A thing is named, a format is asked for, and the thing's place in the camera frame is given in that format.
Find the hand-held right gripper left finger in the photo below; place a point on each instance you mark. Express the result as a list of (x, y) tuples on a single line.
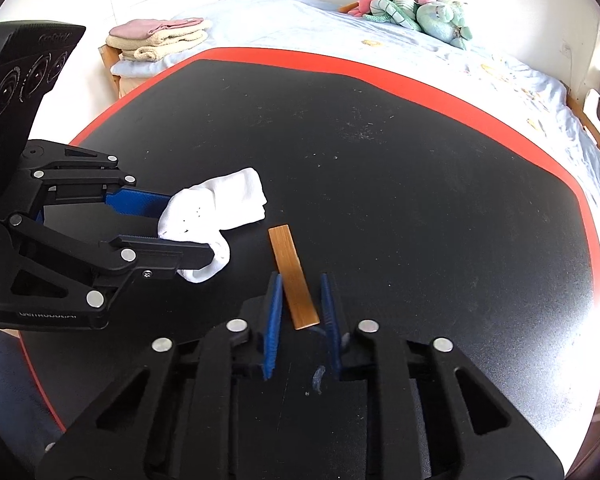
[(274, 325)]

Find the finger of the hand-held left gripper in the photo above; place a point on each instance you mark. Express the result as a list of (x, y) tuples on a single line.
[(135, 202), (180, 256)]

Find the striped green white plush toy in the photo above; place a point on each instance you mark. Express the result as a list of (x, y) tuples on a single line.
[(392, 12)]

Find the folded pink towel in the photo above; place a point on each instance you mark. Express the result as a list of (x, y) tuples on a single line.
[(150, 27)]

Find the wooden bed with blue sheet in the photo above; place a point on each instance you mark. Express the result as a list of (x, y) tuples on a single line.
[(330, 25)]

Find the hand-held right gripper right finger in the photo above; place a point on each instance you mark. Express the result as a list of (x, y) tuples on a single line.
[(330, 320)]

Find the folded beige towel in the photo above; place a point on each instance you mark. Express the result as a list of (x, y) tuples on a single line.
[(165, 45)]

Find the teal plush toy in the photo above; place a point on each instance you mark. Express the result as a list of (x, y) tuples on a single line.
[(442, 22)]

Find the wooden strip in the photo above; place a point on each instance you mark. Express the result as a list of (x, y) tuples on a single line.
[(290, 270)]

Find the white sock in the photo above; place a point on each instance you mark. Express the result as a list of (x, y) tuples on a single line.
[(215, 205)]

